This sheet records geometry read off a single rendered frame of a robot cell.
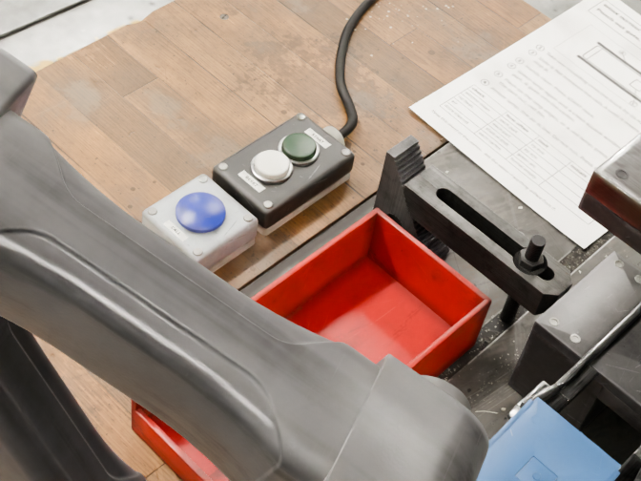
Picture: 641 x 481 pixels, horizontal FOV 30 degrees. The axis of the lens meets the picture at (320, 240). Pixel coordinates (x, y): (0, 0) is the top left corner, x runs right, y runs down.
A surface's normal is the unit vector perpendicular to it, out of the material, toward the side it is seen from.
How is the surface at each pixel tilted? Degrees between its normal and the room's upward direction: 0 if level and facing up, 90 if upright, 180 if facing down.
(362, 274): 0
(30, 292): 89
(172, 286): 20
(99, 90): 0
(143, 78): 0
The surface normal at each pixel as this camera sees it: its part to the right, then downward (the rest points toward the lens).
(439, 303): -0.70, 0.50
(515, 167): 0.14, -0.63
